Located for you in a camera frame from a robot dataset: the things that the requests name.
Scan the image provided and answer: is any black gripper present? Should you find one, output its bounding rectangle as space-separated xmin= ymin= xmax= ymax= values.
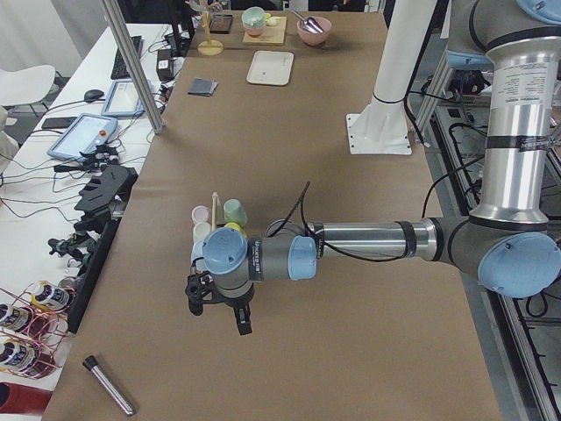
xmin=211 ymin=282 xmax=254 ymax=336

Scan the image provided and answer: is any green cup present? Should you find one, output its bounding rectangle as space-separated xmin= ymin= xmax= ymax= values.
xmin=223 ymin=198 xmax=248 ymax=227

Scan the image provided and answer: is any cream rabbit tray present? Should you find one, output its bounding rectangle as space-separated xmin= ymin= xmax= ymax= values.
xmin=246 ymin=50 xmax=295 ymax=86

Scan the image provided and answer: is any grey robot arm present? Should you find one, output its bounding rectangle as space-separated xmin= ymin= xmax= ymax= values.
xmin=185 ymin=1 xmax=560 ymax=335

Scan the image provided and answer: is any light blue cup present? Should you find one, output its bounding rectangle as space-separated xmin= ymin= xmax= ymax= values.
xmin=190 ymin=239 xmax=204 ymax=265

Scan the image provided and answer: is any white cup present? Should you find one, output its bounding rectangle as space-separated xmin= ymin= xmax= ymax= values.
xmin=193 ymin=222 xmax=211 ymax=243

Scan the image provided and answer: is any pink cup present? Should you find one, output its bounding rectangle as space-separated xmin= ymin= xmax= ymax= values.
xmin=191 ymin=205 xmax=212 ymax=225

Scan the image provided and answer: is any metal cylinder with black cap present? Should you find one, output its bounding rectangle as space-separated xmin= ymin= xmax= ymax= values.
xmin=82 ymin=355 xmax=137 ymax=417

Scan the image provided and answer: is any black tool holder rack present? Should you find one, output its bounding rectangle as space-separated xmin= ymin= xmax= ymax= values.
xmin=48 ymin=165 xmax=138 ymax=333

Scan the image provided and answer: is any grey folded cloth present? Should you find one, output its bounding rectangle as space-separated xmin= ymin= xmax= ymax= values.
xmin=188 ymin=78 xmax=218 ymax=96

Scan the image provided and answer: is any blue teach pendant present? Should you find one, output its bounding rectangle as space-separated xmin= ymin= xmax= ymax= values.
xmin=46 ymin=113 xmax=118 ymax=161
xmin=102 ymin=79 xmax=144 ymax=118

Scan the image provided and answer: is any black computer mouse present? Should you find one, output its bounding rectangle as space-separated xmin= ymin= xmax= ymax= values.
xmin=83 ymin=89 xmax=104 ymax=103

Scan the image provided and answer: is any wooden mug tree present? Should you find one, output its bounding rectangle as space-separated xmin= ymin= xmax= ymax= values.
xmin=186 ymin=1 xmax=232 ymax=56

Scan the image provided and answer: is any black smartphone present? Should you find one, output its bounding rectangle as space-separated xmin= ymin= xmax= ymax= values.
xmin=41 ymin=117 xmax=75 ymax=130

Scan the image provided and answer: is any black keyboard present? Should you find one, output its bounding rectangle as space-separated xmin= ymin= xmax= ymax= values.
xmin=110 ymin=34 xmax=145 ymax=81

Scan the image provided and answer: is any wooden cutting board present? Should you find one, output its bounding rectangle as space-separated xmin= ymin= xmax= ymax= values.
xmin=243 ymin=17 xmax=287 ymax=46

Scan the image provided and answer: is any pink bowl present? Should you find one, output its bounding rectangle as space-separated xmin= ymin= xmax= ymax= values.
xmin=296 ymin=17 xmax=332 ymax=46

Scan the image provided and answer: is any metal scoop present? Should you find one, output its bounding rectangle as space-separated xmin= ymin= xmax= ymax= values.
xmin=291 ymin=10 xmax=324 ymax=34

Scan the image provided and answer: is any white chair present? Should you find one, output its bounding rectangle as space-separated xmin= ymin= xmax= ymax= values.
xmin=1 ymin=65 xmax=55 ymax=107

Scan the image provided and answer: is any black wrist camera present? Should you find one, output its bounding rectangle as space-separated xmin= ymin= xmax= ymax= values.
xmin=185 ymin=271 xmax=214 ymax=316

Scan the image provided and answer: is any white wire cup rack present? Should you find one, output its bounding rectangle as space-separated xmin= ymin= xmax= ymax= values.
xmin=195 ymin=192 xmax=224 ymax=272

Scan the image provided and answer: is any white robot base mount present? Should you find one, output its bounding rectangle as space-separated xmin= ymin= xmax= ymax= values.
xmin=346 ymin=1 xmax=435 ymax=155

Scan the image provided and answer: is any aluminium frame post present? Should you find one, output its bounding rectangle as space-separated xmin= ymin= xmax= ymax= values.
xmin=101 ymin=0 xmax=164 ymax=134

